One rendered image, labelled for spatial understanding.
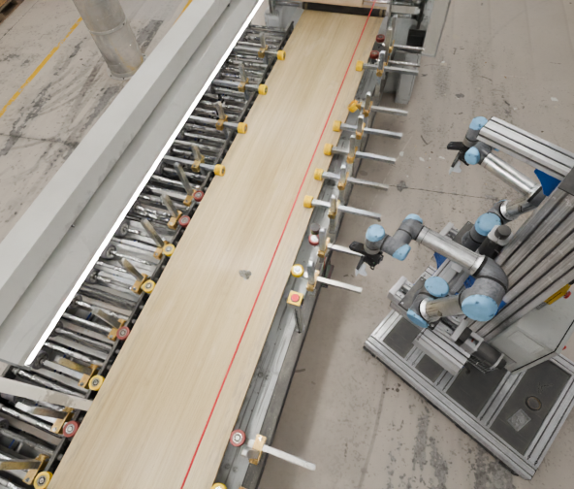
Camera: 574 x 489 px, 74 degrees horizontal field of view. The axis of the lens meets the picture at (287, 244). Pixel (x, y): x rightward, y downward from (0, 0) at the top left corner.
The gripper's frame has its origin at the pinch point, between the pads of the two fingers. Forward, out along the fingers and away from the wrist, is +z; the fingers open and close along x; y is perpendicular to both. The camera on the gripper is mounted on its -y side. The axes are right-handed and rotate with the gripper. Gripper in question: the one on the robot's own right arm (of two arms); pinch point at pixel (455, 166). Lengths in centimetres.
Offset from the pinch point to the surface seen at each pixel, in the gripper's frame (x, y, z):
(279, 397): -156, 2, 62
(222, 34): -97, -58, -105
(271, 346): -138, -25, 70
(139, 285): -171, -111, 46
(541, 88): 282, -19, 132
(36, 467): -269, -66, 45
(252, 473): -194, 18, 62
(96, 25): -11, -438, 63
